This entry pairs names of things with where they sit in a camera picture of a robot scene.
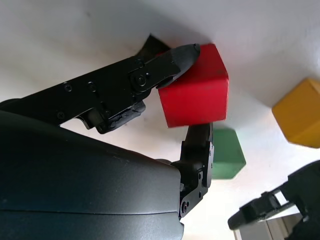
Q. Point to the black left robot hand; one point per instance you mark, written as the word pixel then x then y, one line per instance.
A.
pixel 310 190

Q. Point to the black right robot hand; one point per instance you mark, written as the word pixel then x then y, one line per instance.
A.
pixel 75 180

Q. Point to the yellow wooden block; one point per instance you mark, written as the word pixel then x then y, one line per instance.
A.
pixel 300 115

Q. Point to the green wooden block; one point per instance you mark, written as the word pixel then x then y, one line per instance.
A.
pixel 227 155

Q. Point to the red wooden block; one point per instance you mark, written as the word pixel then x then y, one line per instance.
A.
pixel 197 100

